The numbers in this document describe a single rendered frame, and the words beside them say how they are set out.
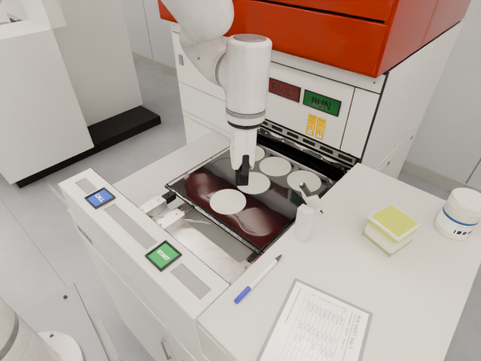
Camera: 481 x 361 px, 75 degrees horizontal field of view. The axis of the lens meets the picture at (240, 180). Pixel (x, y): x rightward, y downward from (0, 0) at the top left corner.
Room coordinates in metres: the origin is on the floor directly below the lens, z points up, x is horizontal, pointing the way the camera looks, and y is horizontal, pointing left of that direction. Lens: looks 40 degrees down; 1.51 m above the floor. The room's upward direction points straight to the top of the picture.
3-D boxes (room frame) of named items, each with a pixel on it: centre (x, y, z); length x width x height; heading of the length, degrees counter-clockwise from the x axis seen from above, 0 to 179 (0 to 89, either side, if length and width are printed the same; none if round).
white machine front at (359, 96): (1.00, -0.05, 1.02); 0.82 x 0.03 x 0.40; 48
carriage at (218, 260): (0.50, 0.13, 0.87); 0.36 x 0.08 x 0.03; 48
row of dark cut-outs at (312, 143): (0.88, -0.17, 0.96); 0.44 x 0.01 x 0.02; 48
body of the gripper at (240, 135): (0.59, -0.01, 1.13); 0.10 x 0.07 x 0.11; 5
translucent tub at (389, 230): (0.44, -0.32, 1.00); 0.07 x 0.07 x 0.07; 32
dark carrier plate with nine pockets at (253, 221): (0.71, -0.04, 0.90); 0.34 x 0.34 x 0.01; 48
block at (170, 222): (0.55, 0.18, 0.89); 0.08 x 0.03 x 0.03; 138
